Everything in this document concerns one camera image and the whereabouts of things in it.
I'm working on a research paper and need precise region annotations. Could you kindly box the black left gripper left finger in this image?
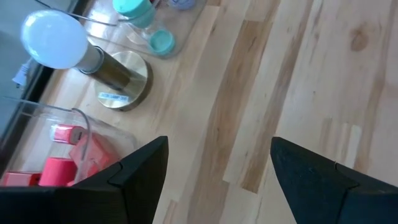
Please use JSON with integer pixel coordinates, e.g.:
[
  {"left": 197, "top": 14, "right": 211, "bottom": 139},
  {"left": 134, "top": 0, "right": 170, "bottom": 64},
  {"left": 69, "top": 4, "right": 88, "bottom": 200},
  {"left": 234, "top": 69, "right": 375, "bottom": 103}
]
[{"left": 0, "top": 136, "right": 169, "bottom": 224}]

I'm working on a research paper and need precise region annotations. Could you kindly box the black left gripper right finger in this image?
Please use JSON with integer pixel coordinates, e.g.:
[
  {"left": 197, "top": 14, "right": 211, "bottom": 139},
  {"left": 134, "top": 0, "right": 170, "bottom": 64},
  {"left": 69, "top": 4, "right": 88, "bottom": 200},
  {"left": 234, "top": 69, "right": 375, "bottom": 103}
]
[{"left": 269, "top": 136, "right": 398, "bottom": 224}]

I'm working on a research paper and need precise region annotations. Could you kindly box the red square box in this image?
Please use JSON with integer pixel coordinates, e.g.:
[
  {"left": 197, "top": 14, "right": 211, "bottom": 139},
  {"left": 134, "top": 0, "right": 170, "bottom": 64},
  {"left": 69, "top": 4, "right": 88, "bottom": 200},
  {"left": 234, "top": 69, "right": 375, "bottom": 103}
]
[{"left": 68, "top": 133, "right": 121, "bottom": 179}]

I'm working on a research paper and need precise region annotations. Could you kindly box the red power bank white end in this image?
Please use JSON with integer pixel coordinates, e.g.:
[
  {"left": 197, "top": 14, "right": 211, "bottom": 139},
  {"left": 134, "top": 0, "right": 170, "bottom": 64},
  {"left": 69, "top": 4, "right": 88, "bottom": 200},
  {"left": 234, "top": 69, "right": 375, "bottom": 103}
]
[{"left": 50, "top": 123, "right": 85, "bottom": 146}]

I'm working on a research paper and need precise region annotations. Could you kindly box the teal capped hourglass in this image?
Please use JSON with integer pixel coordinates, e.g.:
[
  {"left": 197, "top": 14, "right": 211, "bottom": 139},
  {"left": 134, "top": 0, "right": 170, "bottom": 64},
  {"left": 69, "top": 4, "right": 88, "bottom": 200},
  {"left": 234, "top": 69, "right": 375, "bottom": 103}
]
[{"left": 112, "top": 0, "right": 177, "bottom": 58}]

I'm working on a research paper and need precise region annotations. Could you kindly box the large lavender capped hourglass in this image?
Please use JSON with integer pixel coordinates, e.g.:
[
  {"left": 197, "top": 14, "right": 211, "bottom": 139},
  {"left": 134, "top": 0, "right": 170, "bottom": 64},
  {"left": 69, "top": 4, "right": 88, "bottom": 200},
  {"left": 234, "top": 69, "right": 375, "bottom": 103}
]
[{"left": 167, "top": 0, "right": 197, "bottom": 11}]

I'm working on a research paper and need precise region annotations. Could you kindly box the brass lamp with white bulb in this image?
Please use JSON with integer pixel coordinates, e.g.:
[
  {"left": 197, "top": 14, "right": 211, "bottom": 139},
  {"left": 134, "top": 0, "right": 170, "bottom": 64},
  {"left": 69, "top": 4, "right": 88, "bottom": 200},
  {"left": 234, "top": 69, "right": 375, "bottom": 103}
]
[{"left": 20, "top": 9, "right": 154, "bottom": 112}]

